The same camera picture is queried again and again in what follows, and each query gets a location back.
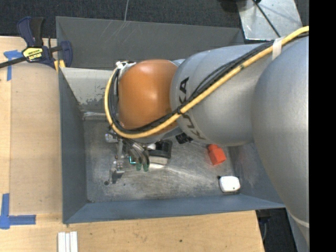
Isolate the orange-red block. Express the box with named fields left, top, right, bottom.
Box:
left=207, top=143, right=227, bottom=166

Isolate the pale wood flat board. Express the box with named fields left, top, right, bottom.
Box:
left=9, top=61, right=65, bottom=217

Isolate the white rounded box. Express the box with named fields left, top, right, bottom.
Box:
left=218, top=175, right=242, bottom=194

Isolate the grey metal bin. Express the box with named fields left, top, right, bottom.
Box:
left=55, top=16, right=287, bottom=225

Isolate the black and white object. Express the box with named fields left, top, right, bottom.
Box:
left=148, top=139, right=173, bottom=170

